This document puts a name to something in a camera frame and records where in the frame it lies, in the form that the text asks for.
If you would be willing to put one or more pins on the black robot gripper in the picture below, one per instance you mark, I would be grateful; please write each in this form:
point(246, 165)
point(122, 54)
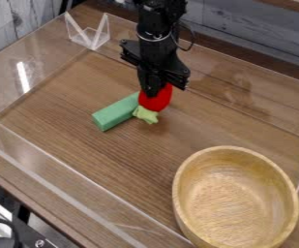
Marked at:
point(158, 63)

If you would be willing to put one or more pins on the red plush strawberry toy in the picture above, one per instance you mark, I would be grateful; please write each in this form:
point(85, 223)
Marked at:
point(150, 106)

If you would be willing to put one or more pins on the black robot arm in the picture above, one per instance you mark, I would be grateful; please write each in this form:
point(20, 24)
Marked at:
point(160, 19)

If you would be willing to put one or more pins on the green foam block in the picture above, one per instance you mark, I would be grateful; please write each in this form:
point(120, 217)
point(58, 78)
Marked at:
point(116, 113)

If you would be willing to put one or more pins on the wooden bowl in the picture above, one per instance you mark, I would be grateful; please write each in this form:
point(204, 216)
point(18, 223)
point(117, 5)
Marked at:
point(234, 199)

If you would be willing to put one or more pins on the black device with knob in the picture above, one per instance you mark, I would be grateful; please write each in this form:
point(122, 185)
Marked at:
point(29, 239)

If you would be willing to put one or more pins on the clear acrylic enclosure wall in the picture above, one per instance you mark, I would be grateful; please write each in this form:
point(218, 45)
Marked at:
point(100, 184)

